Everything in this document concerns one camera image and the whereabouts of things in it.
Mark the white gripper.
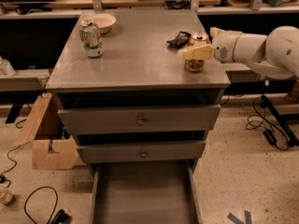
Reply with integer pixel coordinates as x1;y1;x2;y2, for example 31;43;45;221
178;27;242;63

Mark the orange soda can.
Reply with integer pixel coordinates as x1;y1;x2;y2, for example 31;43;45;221
185;32;210;73

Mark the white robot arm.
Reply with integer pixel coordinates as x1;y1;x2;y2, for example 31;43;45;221
179;26;299;79

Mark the grey drawer cabinet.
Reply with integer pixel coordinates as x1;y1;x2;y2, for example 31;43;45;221
45;9;232;173

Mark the grey top drawer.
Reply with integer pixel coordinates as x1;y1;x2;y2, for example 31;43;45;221
58;105;221;135

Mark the grey drawer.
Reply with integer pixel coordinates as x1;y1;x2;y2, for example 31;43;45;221
89;161;203;224
58;105;221;135
77;141;206;163

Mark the green white soda can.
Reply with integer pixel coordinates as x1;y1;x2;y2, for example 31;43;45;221
79;20;103;58

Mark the grey middle drawer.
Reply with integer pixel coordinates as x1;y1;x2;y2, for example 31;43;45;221
77;141;206;163

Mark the grey bottom drawer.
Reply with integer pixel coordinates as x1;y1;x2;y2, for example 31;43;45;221
89;161;203;224

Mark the black snack packet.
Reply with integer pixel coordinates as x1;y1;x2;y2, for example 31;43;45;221
167;31;191;49

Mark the orange bottle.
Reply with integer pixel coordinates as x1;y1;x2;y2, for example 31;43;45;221
286;80;299;103

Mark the white bowl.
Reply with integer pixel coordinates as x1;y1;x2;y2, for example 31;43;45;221
85;14;116;34

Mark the wooden block stand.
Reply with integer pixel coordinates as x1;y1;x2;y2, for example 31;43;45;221
14;92;80;170

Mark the clear plastic cup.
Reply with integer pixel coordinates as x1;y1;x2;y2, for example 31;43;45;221
0;184;13;204

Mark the black floor cable right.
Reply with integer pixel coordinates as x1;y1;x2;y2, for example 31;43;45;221
245;77;295;152

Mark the black floor cable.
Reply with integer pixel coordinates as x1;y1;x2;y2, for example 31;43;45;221
0;119;69;224
245;77;295;152

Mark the black floor cable left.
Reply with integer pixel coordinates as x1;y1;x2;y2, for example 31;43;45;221
0;119;69;224

